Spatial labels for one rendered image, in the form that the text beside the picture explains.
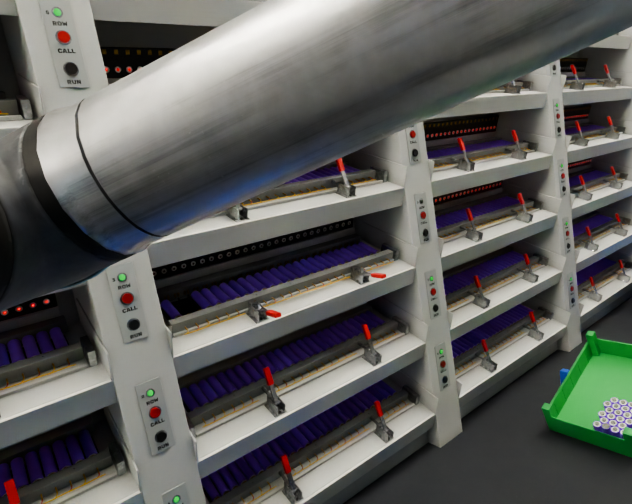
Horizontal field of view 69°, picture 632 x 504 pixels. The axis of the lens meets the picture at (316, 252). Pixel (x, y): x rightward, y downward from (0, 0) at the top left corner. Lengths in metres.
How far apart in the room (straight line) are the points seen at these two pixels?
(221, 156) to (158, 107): 0.04
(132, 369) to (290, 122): 0.63
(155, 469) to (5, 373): 0.27
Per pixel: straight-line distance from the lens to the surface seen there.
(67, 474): 0.90
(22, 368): 0.84
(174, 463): 0.88
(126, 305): 0.77
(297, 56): 0.22
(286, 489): 1.06
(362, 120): 0.23
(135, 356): 0.80
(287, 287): 0.95
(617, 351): 1.53
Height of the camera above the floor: 0.74
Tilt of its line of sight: 9 degrees down
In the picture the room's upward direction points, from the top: 10 degrees counter-clockwise
